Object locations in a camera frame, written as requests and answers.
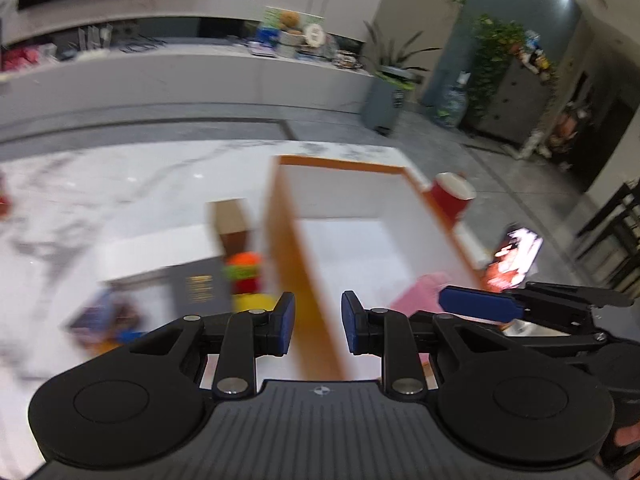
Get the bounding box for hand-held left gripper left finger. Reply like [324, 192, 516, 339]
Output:
[125, 291, 297, 401]

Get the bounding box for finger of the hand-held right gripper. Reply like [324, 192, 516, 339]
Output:
[438, 282, 633, 333]
[492, 327, 611, 360]

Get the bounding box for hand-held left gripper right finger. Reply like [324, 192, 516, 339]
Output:
[341, 290, 511, 401]

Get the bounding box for orange storage box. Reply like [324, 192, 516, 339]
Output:
[264, 155, 496, 381]

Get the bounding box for brown cardboard box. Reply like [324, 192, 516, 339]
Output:
[209, 199, 253, 256]

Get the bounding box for white rectangular box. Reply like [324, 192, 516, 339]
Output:
[97, 225, 226, 281]

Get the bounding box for orange green red toy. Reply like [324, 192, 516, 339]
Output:
[222, 251, 276, 313]

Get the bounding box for pink cloth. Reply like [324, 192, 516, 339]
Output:
[389, 272, 451, 321]

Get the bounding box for red cup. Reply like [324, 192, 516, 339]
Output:
[429, 172, 477, 226]

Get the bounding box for dark wooden chair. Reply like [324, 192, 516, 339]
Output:
[575, 180, 640, 291]

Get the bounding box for blurred colourful item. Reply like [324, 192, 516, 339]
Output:
[70, 290, 151, 351]

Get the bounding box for orange blurred object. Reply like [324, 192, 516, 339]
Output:
[550, 105, 586, 161]

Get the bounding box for large water bottle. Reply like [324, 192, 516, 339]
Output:
[435, 85, 471, 128]

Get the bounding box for grey cabinet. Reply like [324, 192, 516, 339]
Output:
[475, 57, 553, 143]

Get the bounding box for grey planter bin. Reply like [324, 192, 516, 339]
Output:
[361, 72, 416, 136]

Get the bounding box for colourful toys on cabinet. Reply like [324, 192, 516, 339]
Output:
[515, 30, 557, 78]

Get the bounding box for climbing green plant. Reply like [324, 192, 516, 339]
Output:
[467, 12, 526, 111]

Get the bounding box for potted long-leaf plant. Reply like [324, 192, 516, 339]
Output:
[362, 20, 441, 81]

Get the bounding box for long white counter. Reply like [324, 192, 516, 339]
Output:
[0, 10, 376, 131]

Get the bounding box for green printed card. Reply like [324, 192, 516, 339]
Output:
[262, 6, 326, 41]

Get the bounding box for clear acrylic holders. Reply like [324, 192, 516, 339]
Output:
[77, 25, 113, 53]

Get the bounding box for pink red packets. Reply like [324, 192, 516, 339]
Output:
[0, 45, 56, 73]

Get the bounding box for dark cables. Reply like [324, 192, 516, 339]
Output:
[117, 35, 166, 53]

